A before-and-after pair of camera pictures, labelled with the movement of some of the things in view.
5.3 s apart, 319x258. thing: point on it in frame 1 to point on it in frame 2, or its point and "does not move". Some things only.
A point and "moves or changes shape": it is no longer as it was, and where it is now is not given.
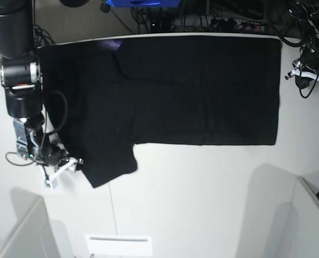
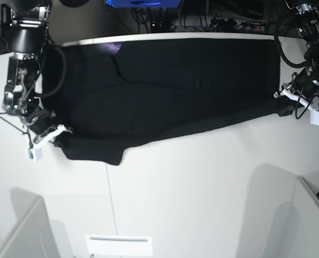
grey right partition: x=303 y=228 does not move
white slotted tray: x=119 y=245 does not move
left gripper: x=57 y=157 to x=42 y=123
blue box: x=144 y=3 does not move
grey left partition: x=32 y=235 does not move
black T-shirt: x=102 y=97 moves or changes shape
